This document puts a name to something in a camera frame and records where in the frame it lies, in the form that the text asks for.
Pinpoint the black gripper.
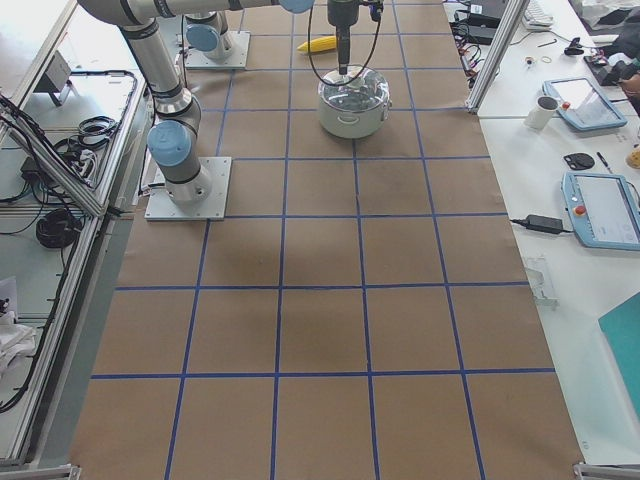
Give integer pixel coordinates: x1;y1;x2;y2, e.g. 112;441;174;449
327;0;360;75

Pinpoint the yellow corn cob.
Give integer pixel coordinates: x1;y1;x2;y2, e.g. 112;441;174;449
297;35;337;54

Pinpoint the glass pot lid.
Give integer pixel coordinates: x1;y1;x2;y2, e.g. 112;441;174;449
318;65;390;113

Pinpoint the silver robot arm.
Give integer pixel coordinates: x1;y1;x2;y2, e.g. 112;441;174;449
80;1;274;207
185;11;234;61

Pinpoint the white cooking pot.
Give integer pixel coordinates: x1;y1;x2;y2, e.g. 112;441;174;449
317;64;392;139

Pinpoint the white mug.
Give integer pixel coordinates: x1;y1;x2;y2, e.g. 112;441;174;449
524;95;559;130

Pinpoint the blue teach pendant far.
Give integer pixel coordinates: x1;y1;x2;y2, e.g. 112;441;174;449
542;77;627;132

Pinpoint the blue teach pendant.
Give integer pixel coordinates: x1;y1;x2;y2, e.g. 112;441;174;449
542;77;627;132
561;172;639;251

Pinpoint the black round mouse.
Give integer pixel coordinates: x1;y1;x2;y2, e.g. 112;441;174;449
563;152;595;171

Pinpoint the black power adapter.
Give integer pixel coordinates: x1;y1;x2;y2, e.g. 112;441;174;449
525;214;565;235

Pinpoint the brown paper table mat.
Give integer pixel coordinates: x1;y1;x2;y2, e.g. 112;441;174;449
70;1;581;479

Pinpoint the black pen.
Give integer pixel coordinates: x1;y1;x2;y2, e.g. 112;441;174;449
596;152;613;174

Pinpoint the blue teach pendant near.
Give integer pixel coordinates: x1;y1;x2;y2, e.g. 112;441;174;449
561;172;639;251

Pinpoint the teal cutting mat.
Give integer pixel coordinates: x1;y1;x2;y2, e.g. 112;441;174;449
599;293;639;417

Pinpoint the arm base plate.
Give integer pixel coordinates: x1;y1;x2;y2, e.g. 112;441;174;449
145;157;232;221
185;25;250;70

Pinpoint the aluminium frame post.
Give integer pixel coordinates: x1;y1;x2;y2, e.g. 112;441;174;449
466;0;528;114

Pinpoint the coiled black cable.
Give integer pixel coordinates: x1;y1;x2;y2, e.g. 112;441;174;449
35;207;84;250

